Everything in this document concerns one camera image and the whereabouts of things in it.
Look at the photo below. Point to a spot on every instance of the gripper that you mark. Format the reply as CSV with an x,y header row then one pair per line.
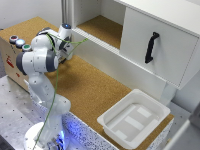
x,y
66,50

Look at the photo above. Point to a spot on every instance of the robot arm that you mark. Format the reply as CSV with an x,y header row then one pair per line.
x,y
40,60

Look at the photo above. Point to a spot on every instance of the white cabinet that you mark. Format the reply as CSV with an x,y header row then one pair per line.
x,y
100,50

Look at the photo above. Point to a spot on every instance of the green button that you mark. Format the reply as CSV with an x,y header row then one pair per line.
x,y
26,47

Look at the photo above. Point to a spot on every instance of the blue button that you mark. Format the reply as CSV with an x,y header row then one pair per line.
x,y
20,42

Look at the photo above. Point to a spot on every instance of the red button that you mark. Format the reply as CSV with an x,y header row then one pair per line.
x,y
13,39

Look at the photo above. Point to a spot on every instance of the white sliding door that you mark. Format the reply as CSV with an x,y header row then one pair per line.
x,y
156,50

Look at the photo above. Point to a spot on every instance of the white plastic box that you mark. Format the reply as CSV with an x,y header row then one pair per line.
x,y
133,120

